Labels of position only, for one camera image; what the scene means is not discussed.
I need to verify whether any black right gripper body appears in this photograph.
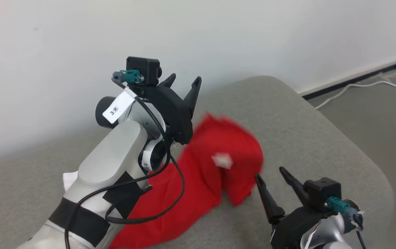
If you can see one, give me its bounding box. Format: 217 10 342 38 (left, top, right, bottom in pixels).
271 206 337 249

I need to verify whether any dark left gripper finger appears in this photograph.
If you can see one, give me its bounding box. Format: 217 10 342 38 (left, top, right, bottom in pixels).
183 77 202 118
158 73 177 89

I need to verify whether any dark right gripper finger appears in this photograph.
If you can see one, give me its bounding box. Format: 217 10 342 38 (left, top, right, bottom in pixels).
254 173 285 223
279 167 309 208

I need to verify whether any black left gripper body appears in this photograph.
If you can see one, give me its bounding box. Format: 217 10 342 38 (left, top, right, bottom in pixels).
136 85 194 145

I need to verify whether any red white basketball jersey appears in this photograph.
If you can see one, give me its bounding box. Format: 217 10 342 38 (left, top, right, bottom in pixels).
63 112 264 249

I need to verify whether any black baseboard strip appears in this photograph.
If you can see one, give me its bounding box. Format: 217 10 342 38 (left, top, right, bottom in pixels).
302 62 396 100

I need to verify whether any teal left camera connector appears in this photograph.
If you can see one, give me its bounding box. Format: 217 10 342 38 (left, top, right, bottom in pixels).
112 69 144 84

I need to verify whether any teal camera connector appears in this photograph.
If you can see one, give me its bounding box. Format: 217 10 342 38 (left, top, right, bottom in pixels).
112 69 144 84
326 196 361 218

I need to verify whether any teal right camera connector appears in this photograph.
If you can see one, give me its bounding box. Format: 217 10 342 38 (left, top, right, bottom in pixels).
326 196 361 218

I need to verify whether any white paper cable label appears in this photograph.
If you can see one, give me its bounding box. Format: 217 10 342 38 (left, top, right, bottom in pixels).
103 91 136 124

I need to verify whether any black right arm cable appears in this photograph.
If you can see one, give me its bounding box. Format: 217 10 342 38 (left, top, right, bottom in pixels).
355 214 366 249

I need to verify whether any white floor cable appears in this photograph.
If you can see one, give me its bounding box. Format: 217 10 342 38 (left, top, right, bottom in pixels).
315 80 396 109

